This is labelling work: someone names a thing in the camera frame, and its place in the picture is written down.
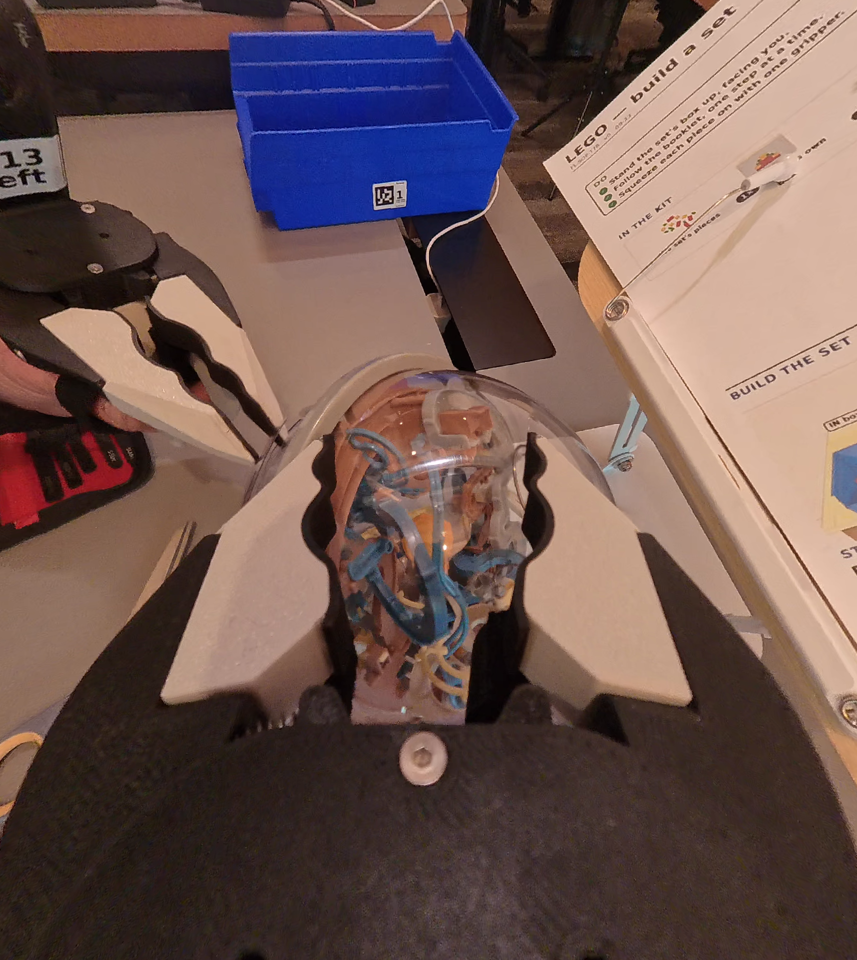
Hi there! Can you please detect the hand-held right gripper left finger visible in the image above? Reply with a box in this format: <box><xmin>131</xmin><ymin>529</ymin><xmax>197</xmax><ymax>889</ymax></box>
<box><xmin>160</xmin><ymin>437</ymin><xmax>358</xmax><ymax>710</ymax></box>

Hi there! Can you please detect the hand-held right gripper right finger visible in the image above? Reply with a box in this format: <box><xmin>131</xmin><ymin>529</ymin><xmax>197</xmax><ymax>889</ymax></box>
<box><xmin>466</xmin><ymin>435</ymin><xmax>694</xmax><ymax>725</ymax></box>

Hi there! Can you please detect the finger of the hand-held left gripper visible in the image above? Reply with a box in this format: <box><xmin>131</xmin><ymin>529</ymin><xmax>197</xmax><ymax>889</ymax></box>
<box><xmin>40</xmin><ymin>306</ymin><xmax>261</xmax><ymax>468</ymax></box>
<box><xmin>149</xmin><ymin>271</ymin><xmax>285</xmax><ymax>451</ymax></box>

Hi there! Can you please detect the black zip case red lining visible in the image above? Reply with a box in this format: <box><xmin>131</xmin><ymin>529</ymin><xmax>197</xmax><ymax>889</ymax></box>
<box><xmin>0</xmin><ymin>420</ymin><xmax>156</xmax><ymax>575</ymax></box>

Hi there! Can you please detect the clear maze ball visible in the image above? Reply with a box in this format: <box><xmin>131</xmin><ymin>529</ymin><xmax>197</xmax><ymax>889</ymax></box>
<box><xmin>244</xmin><ymin>352</ymin><xmax>617</xmax><ymax>725</ymax></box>

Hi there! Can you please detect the person's left hand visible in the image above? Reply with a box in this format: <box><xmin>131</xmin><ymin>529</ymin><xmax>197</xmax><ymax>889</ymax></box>
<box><xmin>0</xmin><ymin>311</ymin><xmax>156</xmax><ymax>436</ymax></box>

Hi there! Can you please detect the white card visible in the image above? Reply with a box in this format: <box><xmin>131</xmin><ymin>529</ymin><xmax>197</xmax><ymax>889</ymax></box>
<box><xmin>577</xmin><ymin>423</ymin><xmax>771</xmax><ymax>657</ymax></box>

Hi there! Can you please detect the blue bin with white tag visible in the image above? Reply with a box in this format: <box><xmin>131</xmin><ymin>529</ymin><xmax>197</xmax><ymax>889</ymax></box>
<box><xmin>228</xmin><ymin>28</ymin><xmax>520</xmax><ymax>232</ymax></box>

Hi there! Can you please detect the white instruction board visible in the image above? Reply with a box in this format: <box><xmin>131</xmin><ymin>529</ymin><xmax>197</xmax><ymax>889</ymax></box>
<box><xmin>543</xmin><ymin>0</ymin><xmax>857</xmax><ymax>852</ymax></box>

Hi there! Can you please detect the white cable with plug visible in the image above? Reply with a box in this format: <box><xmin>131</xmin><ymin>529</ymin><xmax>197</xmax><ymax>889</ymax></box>
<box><xmin>423</xmin><ymin>168</ymin><xmax>503</xmax><ymax>324</ymax></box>

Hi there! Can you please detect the black cable tray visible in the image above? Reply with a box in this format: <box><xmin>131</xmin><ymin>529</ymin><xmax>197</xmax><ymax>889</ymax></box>
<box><xmin>398</xmin><ymin>216</ymin><xmax>557</xmax><ymax>374</ymax></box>

